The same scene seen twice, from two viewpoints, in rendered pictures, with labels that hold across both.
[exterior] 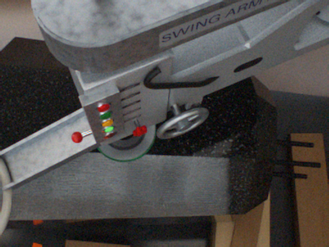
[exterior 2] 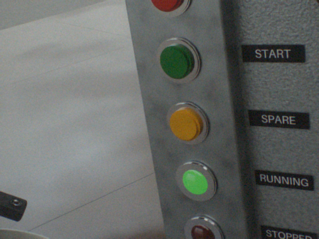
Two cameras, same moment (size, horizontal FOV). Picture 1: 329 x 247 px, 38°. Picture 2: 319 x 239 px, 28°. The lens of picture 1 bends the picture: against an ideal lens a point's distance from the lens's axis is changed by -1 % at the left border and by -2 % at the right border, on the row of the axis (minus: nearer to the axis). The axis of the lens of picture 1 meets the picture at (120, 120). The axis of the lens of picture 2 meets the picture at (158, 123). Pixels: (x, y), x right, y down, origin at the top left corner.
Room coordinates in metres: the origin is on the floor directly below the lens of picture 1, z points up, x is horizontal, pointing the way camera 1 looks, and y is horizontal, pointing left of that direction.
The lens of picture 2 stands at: (0.02, -0.28, 1.54)
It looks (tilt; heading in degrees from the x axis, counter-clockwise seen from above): 22 degrees down; 46
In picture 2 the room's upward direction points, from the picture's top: 9 degrees counter-clockwise
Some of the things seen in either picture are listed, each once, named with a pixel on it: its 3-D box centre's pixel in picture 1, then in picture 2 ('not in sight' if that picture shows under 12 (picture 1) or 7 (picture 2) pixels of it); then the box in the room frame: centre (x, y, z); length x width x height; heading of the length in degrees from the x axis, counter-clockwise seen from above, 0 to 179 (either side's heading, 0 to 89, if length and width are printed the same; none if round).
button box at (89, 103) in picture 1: (104, 116); (195, 115); (0.36, 0.03, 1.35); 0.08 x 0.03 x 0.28; 104
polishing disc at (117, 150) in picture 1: (123, 129); not in sight; (0.49, -0.01, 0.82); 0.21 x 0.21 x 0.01
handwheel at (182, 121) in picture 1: (177, 112); not in sight; (0.40, -0.15, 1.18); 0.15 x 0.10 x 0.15; 104
